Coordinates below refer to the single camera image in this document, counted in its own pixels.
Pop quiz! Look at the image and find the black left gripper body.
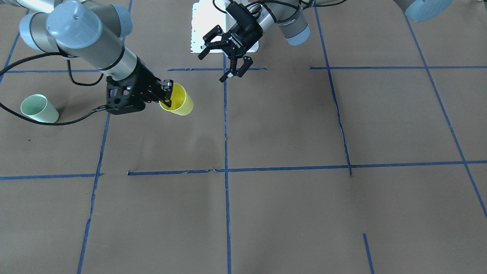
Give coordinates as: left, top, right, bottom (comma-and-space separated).
222, 19, 263, 58

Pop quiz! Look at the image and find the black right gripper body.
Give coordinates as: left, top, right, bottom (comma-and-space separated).
106, 61, 162, 115

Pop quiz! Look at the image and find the yellow paper cup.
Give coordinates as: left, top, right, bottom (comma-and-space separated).
158, 83, 194, 116

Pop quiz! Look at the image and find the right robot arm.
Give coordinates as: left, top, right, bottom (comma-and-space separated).
1, 0, 174, 115

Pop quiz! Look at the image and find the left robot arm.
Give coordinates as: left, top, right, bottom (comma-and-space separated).
191, 0, 343, 83

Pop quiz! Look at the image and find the green paper cup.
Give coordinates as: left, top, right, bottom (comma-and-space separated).
20, 94, 60, 124

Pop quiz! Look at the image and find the brown paper table cover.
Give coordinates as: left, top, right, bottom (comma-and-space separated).
1, 0, 486, 274

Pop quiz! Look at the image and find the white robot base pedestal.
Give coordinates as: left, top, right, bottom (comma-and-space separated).
190, 0, 236, 54

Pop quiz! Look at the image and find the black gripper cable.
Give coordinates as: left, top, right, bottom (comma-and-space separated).
0, 53, 111, 126

